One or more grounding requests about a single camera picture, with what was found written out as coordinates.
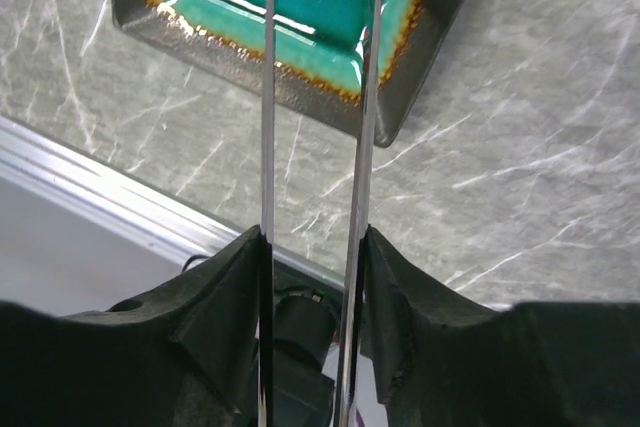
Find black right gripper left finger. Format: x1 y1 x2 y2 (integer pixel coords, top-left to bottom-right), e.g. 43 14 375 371
1 227 266 426

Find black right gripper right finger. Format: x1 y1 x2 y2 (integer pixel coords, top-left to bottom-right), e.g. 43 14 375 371
363 228 639 426

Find metal food tongs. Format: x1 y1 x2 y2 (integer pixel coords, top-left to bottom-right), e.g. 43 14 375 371
257 0 383 426

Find square teal ceramic plate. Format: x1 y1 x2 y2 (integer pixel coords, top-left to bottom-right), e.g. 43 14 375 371
112 0 464 147

